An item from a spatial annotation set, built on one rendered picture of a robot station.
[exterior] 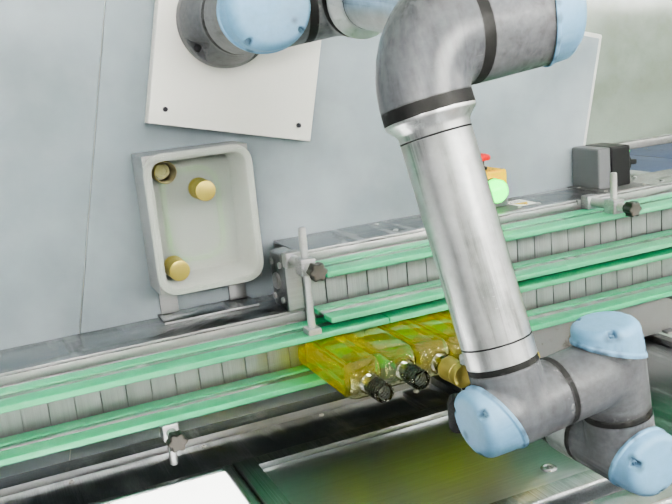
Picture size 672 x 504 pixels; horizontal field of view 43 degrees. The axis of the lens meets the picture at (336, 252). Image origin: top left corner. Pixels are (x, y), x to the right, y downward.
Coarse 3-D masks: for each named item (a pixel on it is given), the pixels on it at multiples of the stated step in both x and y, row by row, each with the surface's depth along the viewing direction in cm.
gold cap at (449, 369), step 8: (448, 360) 123; (456, 360) 123; (440, 368) 123; (448, 368) 122; (456, 368) 120; (464, 368) 120; (440, 376) 124; (448, 376) 121; (456, 376) 120; (464, 376) 121; (456, 384) 120; (464, 384) 121
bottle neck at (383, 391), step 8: (368, 376) 121; (376, 376) 121; (360, 384) 122; (368, 384) 120; (376, 384) 118; (384, 384) 118; (368, 392) 120; (376, 392) 118; (384, 392) 120; (392, 392) 119; (376, 400) 119; (384, 400) 118
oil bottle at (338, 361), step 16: (336, 336) 135; (304, 352) 138; (320, 352) 131; (336, 352) 128; (352, 352) 127; (368, 352) 127; (320, 368) 132; (336, 368) 126; (352, 368) 122; (368, 368) 123; (336, 384) 127; (352, 384) 122
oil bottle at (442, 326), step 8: (416, 320) 139; (424, 320) 139; (432, 320) 138; (440, 320) 138; (448, 320) 138; (432, 328) 135; (440, 328) 134; (448, 328) 134; (448, 336) 130; (456, 336) 130; (448, 344) 130; (456, 344) 129; (456, 352) 129
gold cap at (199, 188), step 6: (192, 180) 139; (198, 180) 138; (204, 180) 136; (192, 186) 138; (198, 186) 136; (204, 186) 137; (210, 186) 137; (192, 192) 138; (198, 192) 136; (204, 192) 137; (210, 192) 137; (198, 198) 137; (204, 198) 137; (210, 198) 137
